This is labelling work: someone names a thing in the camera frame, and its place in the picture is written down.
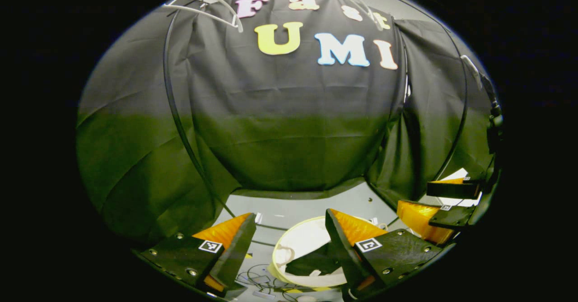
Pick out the white plastic hanger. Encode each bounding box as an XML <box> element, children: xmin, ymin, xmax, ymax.
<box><xmin>312</xmin><ymin>0</ymin><xmax>384</xmax><ymax>32</ymax></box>
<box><xmin>165</xmin><ymin>0</ymin><xmax>244</xmax><ymax>34</ymax></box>

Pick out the black backdrop cloth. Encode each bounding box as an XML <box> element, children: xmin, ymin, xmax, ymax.
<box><xmin>76</xmin><ymin>0</ymin><xmax>497</xmax><ymax>244</ymax></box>

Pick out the white round laundry hamper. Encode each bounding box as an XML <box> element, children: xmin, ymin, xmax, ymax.
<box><xmin>270</xmin><ymin>215</ymin><xmax>390</xmax><ymax>290</ymax></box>

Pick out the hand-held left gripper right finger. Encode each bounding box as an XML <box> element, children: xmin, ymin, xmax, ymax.
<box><xmin>325</xmin><ymin>209</ymin><xmax>444</xmax><ymax>299</ymax></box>

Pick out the black knit sweater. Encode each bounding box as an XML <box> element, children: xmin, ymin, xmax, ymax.
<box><xmin>285</xmin><ymin>242</ymin><xmax>345</xmax><ymax>277</ymax></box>

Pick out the thin black floor cable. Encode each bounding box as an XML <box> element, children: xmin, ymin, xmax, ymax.
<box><xmin>235</xmin><ymin>264</ymin><xmax>317</xmax><ymax>302</ymax></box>

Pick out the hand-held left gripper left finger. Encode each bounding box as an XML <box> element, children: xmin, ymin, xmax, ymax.
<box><xmin>138</xmin><ymin>212</ymin><xmax>257</xmax><ymax>296</ymax></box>

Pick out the black metal clothes rack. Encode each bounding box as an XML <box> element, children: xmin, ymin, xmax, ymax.
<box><xmin>163</xmin><ymin>0</ymin><xmax>470</xmax><ymax>248</ymax></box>

